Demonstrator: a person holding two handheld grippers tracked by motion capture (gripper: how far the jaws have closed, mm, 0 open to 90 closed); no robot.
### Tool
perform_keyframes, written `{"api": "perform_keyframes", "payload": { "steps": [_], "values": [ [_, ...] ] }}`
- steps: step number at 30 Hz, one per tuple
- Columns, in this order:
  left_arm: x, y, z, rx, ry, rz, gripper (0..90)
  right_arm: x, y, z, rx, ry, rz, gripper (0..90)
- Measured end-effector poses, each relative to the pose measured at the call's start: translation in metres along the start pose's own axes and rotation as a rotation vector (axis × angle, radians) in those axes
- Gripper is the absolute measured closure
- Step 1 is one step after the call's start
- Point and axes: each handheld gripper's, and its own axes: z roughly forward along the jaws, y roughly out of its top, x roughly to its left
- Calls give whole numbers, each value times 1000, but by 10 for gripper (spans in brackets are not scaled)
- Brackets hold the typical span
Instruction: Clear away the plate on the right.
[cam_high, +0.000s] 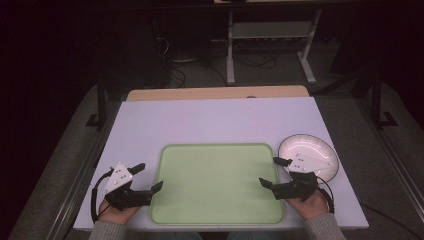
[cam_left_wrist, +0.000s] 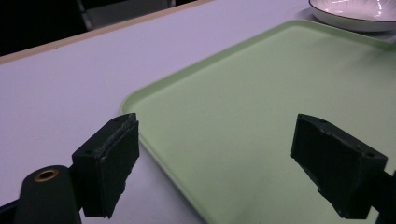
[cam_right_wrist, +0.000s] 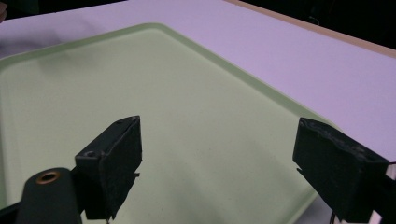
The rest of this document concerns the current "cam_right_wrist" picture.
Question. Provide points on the light green tray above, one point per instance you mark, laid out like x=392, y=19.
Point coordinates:
x=186, y=118

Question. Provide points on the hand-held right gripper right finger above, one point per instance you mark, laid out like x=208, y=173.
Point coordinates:
x=336, y=168

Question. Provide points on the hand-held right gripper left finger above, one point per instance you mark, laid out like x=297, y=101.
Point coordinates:
x=115, y=161

